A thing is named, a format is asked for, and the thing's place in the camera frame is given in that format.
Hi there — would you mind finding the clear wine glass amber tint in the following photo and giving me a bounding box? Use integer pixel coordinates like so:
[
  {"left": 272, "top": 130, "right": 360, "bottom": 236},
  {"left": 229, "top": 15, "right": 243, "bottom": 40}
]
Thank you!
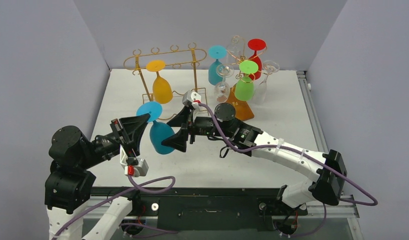
[{"left": 253, "top": 60, "right": 280, "bottom": 105}]

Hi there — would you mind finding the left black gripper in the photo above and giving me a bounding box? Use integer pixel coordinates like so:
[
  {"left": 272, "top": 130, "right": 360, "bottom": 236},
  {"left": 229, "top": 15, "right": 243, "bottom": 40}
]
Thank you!
[{"left": 79, "top": 111, "right": 151, "bottom": 168}]

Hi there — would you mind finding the orange plastic goblet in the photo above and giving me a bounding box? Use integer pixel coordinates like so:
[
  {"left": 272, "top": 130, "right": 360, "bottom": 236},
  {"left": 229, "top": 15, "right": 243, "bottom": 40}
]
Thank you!
[{"left": 146, "top": 60, "right": 173, "bottom": 104}]

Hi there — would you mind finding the blue plastic goblet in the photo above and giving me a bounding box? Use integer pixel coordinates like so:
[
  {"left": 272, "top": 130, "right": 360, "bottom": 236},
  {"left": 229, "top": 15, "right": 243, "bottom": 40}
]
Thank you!
[{"left": 136, "top": 101, "right": 175, "bottom": 155}]

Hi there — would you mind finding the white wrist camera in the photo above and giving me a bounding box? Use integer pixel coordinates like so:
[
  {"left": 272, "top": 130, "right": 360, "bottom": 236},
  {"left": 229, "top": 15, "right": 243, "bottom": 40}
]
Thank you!
[
  {"left": 119, "top": 146, "right": 149, "bottom": 178},
  {"left": 182, "top": 90, "right": 202, "bottom": 111}
]

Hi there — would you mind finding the teal plastic goblet front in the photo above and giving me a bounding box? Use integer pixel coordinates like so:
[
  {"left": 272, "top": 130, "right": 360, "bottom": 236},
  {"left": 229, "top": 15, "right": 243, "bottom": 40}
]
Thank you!
[{"left": 208, "top": 45, "right": 227, "bottom": 86}]

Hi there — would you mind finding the gold rectangular wire glass rack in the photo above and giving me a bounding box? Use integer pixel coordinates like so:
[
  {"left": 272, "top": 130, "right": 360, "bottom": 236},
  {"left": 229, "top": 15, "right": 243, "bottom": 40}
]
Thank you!
[{"left": 123, "top": 42, "right": 208, "bottom": 103}]

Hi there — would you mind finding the aluminium rail frame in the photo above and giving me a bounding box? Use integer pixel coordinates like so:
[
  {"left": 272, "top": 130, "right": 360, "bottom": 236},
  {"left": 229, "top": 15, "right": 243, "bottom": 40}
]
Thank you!
[{"left": 54, "top": 70, "right": 365, "bottom": 240}]

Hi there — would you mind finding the clear glass tumbler goblet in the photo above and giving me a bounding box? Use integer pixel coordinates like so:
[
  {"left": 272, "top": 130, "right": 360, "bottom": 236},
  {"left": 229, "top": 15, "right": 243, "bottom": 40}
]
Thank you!
[{"left": 226, "top": 35, "right": 246, "bottom": 65}]

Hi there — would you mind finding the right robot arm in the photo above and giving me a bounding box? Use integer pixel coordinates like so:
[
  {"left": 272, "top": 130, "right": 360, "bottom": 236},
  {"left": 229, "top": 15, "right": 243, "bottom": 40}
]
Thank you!
[{"left": 162, "top": 102, "right": 347, "bottom": 214}]

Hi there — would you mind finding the gold tree rack wooden base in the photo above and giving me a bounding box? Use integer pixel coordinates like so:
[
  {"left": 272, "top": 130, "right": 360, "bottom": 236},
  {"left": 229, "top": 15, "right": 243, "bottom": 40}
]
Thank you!
[{"left": 221, "top": 34, "right": 268, "bottom": 122}]

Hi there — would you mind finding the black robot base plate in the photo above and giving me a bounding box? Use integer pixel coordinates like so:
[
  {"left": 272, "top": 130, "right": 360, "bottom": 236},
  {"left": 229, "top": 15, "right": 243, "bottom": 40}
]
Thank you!
[{"left": 108, "top": 187, "right": 309, "bottom": 232}]

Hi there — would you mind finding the clear wine glass front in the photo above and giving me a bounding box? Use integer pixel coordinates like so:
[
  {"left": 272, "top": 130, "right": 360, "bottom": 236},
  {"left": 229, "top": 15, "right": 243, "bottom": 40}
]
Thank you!
[{"left": 214, "top": 64, "right": 235, "bottom": 103}]

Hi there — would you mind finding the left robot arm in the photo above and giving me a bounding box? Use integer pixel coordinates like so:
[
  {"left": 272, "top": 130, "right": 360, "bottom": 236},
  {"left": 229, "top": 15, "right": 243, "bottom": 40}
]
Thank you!
[{"left": 44, "top": 113, "right": 151, "bottom": 240}]

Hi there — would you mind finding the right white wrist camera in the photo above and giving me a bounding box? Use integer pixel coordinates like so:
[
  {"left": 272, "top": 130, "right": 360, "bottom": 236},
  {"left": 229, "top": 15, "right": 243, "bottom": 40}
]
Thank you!
[{"left": 182, "top": 90, "right": 202, "bottom": 111}]

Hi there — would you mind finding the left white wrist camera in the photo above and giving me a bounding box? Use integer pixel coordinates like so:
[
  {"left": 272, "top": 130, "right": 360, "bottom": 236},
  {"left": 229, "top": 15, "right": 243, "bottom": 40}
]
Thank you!
[{"left": 119, "top": 146, "right": 149, "bottom": 178}]

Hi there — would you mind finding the green plastic goblet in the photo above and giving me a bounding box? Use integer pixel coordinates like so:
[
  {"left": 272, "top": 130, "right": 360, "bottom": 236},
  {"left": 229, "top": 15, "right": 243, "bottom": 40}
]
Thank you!
[{"left": 234, "top": 60, "right": 259, "bottom": 101}]

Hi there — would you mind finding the red plastic goblet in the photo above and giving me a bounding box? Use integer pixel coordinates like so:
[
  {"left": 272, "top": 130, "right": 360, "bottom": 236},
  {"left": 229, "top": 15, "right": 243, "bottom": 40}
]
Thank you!
[{"left": 247, "top": 38, "right": 267, "bottom": 81}]

